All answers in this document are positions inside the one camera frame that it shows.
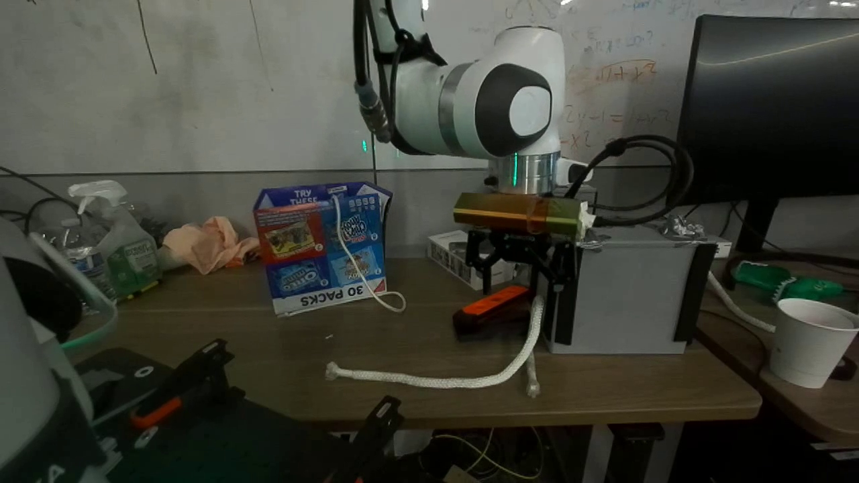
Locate brown wrist camera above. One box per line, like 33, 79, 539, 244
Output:
451, 189, 599, 242

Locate black cable by bottles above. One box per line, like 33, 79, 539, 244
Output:
0, 165, 90, 240

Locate black clamp with orange trigger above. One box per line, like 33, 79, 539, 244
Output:
84, 335, 236, 438

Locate white paper cup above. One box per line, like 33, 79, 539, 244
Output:
768, 296, 859, 393

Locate large grey metal case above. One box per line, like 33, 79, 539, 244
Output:
534, 224, 721, 356

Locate black computer monitor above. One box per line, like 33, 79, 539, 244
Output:
674, 13, 859, 264

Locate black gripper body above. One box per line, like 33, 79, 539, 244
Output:
464, 228, 564, 276

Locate small white device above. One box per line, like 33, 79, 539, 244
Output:
424, 228, 522, 292

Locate pale cables under desk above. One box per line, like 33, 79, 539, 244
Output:
428, 426, 548, 483

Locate green clear bag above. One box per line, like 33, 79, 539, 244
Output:
31, 177, 166, 303

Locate orange and black tool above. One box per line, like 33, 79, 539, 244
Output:
451, 283, 531, 338

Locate dark bag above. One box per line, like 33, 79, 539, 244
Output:
106, 393, 361, 483

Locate medium white rope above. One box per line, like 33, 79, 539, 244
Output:
331, 197, 408, 317

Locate blue cardboard box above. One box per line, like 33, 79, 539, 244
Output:
252, 179, 396, 319

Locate desk leg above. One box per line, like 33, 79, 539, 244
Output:
581, 425, 683, 483

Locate white hose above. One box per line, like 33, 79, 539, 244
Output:
706, 272, 778, 338

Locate green plastic object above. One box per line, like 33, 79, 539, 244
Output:
730, 260, 847, 305

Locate peach cloth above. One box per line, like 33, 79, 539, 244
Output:
160, 213, 263, 279

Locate thick white rope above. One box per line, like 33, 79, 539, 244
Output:
323, 291, 548, 403

